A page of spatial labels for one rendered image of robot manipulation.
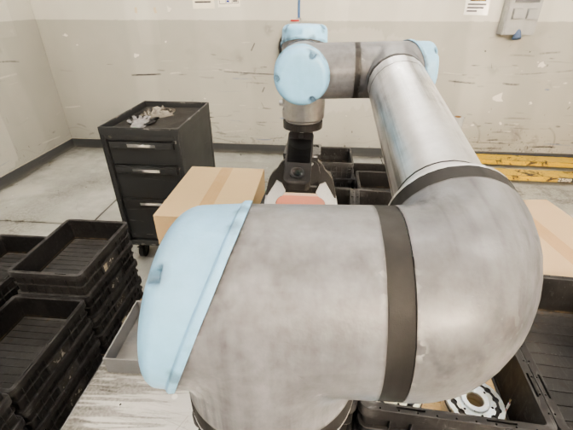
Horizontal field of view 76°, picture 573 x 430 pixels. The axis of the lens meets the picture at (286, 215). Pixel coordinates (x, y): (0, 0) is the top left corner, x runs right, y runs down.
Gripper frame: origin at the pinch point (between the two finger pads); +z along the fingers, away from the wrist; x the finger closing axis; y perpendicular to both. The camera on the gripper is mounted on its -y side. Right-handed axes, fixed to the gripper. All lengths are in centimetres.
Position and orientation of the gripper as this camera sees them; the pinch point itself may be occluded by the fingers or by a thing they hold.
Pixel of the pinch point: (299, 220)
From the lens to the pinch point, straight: 74.7
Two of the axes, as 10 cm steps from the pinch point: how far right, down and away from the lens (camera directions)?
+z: 0.0, 8.7, 5.0
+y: 0.9, -5.0, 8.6
